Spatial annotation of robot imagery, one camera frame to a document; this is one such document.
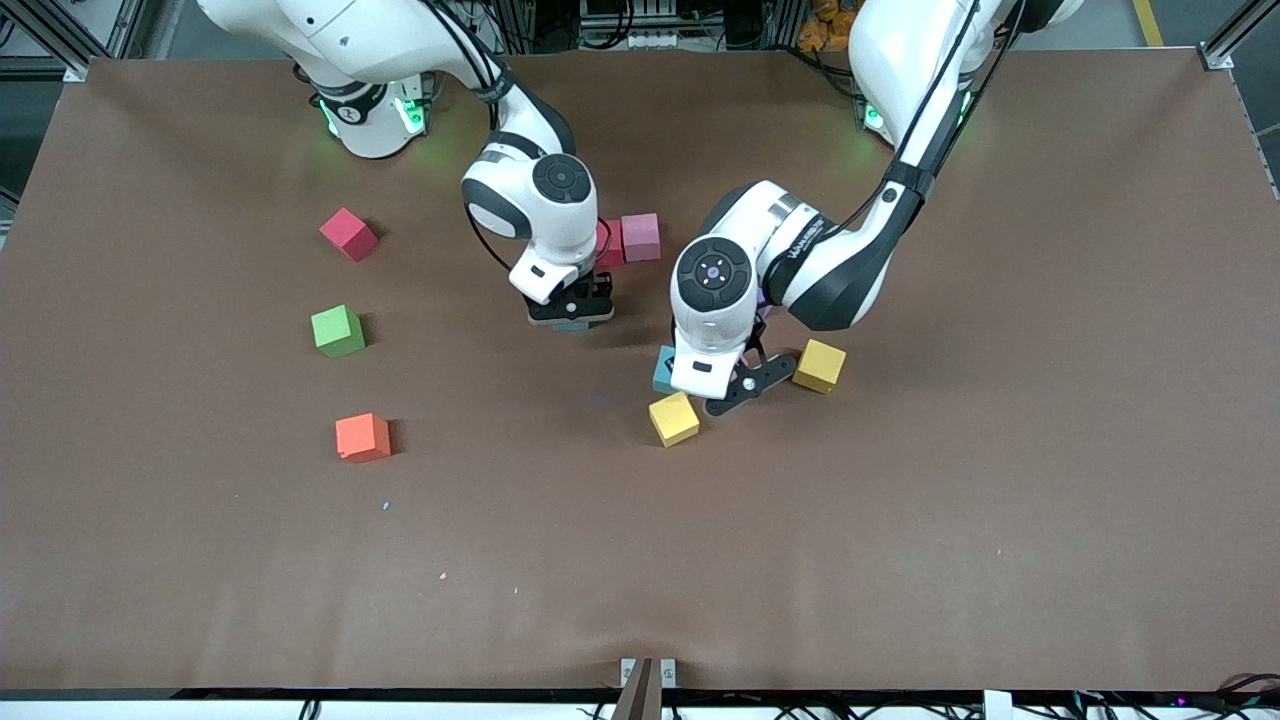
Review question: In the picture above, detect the green foam cube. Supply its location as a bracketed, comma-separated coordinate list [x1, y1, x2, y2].
[310, 304, 366, 359]

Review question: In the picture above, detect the pile of orange packets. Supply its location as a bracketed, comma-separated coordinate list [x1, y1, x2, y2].
[797, 0, 861, 53]

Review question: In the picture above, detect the metal clamp bracket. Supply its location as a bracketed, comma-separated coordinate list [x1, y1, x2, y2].
[620, 657, 678, 691]

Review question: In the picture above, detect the orange foam cube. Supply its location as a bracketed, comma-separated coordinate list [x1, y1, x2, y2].
[334, 412, 391, 464]

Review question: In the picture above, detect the aluminium frame post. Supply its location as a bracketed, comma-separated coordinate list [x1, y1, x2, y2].
[0, 0, 141, 83]
[1198, 0, 1280, 71]

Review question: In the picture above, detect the large table mat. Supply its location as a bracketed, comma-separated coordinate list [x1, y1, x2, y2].
[0, 50, 1280, 696]

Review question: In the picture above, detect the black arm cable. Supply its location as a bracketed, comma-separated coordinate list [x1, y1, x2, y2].
[465, 210, 613, 281]
[820, 0, 1026, 241]

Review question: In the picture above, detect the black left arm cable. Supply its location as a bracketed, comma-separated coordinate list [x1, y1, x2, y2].
[820, 0, 1026, 241]

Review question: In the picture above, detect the yellow foam cube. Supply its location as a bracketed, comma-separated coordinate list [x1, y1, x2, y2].
[648, 392, 701, 448]
[793, 339, 848, 395]

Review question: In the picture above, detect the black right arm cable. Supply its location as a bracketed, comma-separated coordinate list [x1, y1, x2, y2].
[465, 210, 613, 281]

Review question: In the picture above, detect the brown wedge bar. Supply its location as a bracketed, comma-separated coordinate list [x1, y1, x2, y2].
[611, 657, 666, 720]

